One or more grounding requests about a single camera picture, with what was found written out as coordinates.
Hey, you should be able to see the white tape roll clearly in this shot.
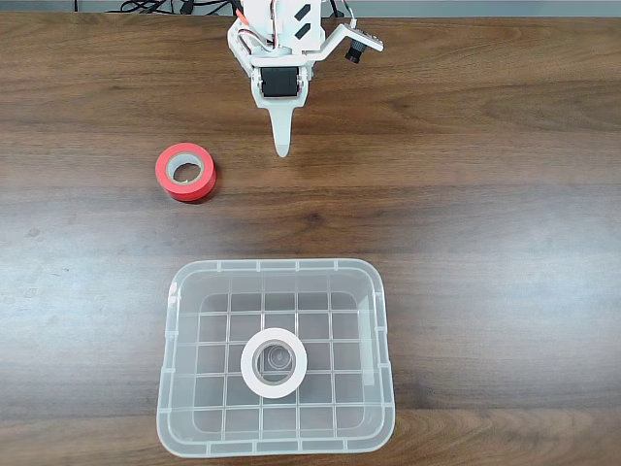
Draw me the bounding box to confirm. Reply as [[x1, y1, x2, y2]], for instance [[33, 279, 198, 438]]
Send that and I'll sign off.
[[240, 327, 310, 400]]

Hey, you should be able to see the clear plastic storage box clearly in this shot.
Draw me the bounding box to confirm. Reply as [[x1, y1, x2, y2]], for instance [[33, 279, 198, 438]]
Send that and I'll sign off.
[[155, 258, 397, 459]]

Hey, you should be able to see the red tape roll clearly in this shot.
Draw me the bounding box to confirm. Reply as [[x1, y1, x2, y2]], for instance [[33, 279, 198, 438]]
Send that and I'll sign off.
[[154, 142, 218, 204]]

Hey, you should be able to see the black camera cable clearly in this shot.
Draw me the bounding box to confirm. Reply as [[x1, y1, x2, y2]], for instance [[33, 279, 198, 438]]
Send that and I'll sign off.
[[329, 0, 358, 28]]

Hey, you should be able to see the camera module with white bracket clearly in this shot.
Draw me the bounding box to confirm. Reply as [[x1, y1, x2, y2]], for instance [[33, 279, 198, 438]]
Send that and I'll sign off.
[[314, 19, 386, 65]]

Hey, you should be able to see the black cable bundle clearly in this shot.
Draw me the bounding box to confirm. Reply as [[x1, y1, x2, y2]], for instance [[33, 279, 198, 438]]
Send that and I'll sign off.
[[119, 0, 235, 16]]

